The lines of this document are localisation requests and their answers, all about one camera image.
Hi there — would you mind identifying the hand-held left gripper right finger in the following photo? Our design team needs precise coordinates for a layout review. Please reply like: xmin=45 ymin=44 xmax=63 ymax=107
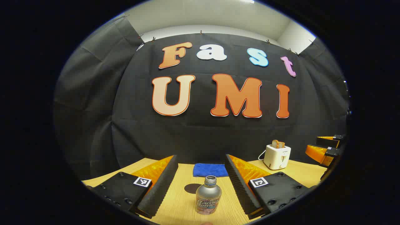
xmin=225 ymin=154 xmax=310 ymax=220

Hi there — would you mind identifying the blue towel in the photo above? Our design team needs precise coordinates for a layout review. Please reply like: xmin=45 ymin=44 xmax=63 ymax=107
xmin=192 ymin=163 xmax=229 ymax=178

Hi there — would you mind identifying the white toaster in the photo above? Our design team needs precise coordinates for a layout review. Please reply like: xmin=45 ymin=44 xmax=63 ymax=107
xmin=263 ymin=144 xmax=292 ymax=170

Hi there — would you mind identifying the silver water bottle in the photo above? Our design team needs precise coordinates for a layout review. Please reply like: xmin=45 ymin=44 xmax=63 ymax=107
xmin=196 ymin=175 xmax=222 ymax=215

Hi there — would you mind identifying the black backdrop cloth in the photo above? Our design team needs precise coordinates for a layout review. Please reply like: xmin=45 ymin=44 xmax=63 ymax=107
xmin=53 ymin=16 xmax=349 ymax=182

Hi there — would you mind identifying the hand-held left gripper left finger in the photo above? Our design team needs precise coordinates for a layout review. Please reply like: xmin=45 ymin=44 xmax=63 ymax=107
xmin=86 ymin=155 xmax=178 ymax=219

